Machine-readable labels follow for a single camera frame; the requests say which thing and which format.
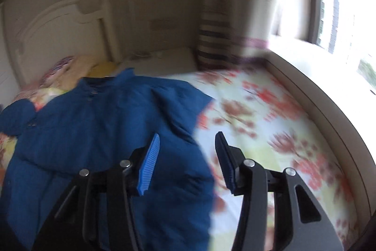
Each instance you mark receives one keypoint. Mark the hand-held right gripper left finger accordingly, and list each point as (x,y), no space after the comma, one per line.
(149,164)

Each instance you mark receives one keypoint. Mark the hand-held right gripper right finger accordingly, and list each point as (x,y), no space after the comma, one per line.
(226,164)

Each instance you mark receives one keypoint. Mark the blue down jacket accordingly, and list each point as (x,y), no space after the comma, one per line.
(102,121)

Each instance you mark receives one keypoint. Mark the floral bed sheet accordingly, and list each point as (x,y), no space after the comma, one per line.
(264,109)

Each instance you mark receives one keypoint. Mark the white nightstand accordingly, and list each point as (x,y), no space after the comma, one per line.
(164,61)

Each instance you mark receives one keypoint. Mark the yellow pillow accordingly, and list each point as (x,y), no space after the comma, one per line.
(102,68)

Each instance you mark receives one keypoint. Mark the beige fuzzy pillow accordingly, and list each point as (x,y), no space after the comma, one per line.
(82,63)

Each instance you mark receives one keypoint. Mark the striped patterned curtain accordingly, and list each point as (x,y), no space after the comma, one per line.
(223,33)

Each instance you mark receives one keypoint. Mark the embroidered patterned pillow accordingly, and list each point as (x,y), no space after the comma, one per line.
(57,70)

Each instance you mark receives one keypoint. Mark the white wooden headboard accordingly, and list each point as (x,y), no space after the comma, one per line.
(58,33)

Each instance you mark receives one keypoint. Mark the window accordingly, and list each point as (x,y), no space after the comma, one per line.
(337,18)

